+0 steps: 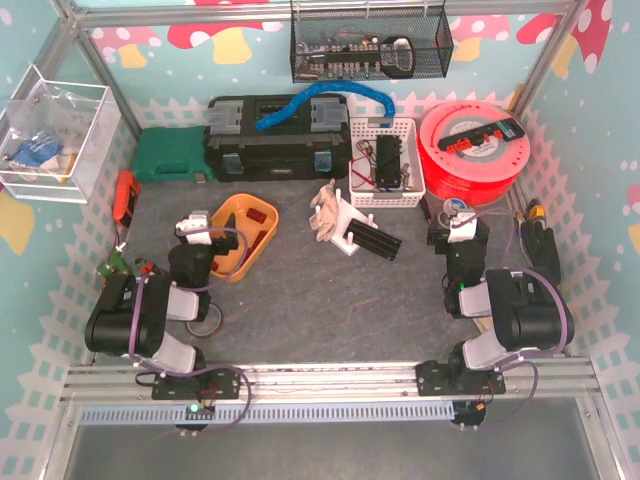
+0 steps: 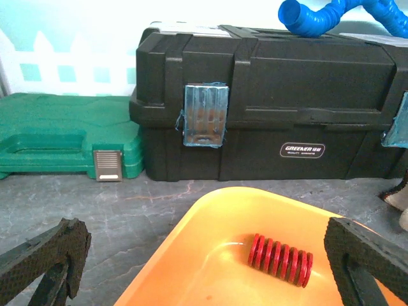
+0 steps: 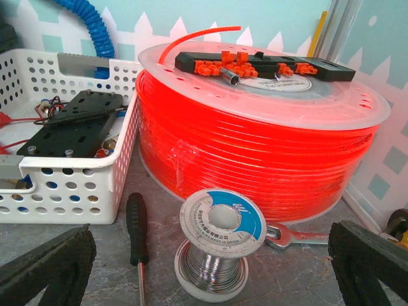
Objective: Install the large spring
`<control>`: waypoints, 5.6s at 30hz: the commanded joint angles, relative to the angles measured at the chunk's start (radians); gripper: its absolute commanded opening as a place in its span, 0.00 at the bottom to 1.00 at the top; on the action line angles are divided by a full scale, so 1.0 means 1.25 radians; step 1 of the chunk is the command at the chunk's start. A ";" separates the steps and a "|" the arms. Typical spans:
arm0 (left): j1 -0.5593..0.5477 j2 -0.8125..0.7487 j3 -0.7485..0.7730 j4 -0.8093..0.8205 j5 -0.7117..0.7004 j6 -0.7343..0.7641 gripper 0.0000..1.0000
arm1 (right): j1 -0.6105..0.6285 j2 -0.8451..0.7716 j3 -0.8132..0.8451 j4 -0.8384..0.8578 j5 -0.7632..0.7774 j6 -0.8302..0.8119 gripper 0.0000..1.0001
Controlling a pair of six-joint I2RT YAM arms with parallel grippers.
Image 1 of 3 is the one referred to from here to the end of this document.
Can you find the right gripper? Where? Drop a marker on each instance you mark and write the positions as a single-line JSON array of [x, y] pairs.
[[437, 236]]

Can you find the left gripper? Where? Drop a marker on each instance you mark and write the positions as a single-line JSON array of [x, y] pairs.
[[220, 242]]

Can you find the red large spring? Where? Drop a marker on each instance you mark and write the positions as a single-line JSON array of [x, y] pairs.
[[256, 215]]

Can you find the black aluminium extrusion block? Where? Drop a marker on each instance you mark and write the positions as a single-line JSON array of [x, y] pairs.
[[372, 239]]

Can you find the beige work glove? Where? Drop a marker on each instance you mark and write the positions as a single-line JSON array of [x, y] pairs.
[[326, 212]]

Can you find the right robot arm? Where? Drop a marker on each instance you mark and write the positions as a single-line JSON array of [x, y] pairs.
[[528, 314]]

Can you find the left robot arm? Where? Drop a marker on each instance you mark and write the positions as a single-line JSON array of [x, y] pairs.
[[129, 319]]

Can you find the orange plastic tray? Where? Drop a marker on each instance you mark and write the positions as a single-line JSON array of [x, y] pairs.
[[258, 235]]

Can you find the red filament spool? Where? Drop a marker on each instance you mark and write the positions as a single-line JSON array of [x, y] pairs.
[[479, 175]]

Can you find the orange black meter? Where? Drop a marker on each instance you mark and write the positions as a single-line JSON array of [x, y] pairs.
[[126, 194]]

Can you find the green tool case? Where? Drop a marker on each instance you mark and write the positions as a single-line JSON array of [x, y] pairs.
[[170, 154]]

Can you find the white plastic basket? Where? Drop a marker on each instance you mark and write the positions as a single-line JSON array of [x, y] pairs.
[[385, 170]]

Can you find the brown tape roll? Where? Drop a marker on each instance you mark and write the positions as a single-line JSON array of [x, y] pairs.
[[209, 326]]

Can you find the black power strip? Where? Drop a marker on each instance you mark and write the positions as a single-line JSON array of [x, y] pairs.
[[507, 129]]

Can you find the black tool box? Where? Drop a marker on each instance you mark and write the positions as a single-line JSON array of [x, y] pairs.
[[314, 143]]

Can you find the clear acrylic box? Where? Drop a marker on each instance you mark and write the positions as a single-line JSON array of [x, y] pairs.
[[84, 116]]

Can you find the blue white glove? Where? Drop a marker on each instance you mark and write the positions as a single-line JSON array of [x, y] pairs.
[[38, 153]]

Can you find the small solder wire spool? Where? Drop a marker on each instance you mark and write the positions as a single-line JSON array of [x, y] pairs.
[[450, 208]]

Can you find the orange handled pliers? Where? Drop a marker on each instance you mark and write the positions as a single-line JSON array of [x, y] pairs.
[[146, 267]]

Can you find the black wire mesh basket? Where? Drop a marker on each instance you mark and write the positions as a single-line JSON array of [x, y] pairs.
[[378, 44]]

